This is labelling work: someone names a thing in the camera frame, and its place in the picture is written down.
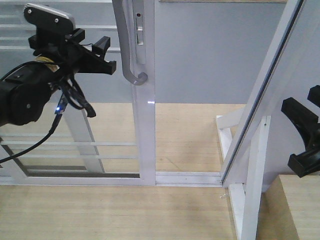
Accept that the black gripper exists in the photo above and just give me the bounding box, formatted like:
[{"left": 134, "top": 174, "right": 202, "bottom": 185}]
[{"left": 28, "top": 28, "right": 117, "bottom": 75}]

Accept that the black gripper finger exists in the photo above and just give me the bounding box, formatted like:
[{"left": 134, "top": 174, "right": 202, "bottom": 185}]
[
  {"left": 281, "top": 97, "right": 320, "bottom": 178},
  {"left": 307, "top": 85, "right": 320, "bottom": 107}
]

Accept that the grey metal door handle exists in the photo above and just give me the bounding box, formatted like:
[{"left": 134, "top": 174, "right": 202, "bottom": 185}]
[{"left": 112, "top": 0, "right": 148, "bottom": 86}]

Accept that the white framed sliding glass door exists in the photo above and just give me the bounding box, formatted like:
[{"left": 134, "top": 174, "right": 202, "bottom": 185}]
[{"left": 0, "top": 0, "right": 156, "bottom": 186}]

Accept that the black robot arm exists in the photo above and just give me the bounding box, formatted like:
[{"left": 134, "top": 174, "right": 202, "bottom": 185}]
[{"left": 0, "top": 28, "right": 117, "bottom": 126}]

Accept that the light wooden box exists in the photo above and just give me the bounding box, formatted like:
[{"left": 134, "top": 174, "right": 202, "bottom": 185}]
[{"left": 278, "top": 175, "right": 320, "bottom": 240}]

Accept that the aluminium floor track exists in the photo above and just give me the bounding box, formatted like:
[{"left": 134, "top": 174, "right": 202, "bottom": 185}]
[{"left": 155, "top": 171, "right": 222, "bottom": 188}]

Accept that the light wooden base platform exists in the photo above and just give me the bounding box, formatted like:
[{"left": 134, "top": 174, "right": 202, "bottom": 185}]
[{"left": 0, "top": 103, "right": 242, "bottom": 240}]

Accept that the black cable bundle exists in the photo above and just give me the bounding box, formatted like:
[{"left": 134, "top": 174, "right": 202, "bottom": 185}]
[{"left": 0, "top": 72, "right": 97, "bottom": 165}]

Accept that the white door frame post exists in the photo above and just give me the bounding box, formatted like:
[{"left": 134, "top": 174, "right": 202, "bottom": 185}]
[{"left": 220, "top": 0, "right": 305, "bottom": 188}]

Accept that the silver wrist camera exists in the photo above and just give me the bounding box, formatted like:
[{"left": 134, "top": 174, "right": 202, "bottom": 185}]
[{"left": 23, "top": 3, "right": 76, "bottom": 35}]

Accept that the white triangular support bracket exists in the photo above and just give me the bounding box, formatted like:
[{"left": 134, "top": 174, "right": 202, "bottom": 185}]
[{"left": 228, "top": 116, "right": 271, "bottom": 240}]

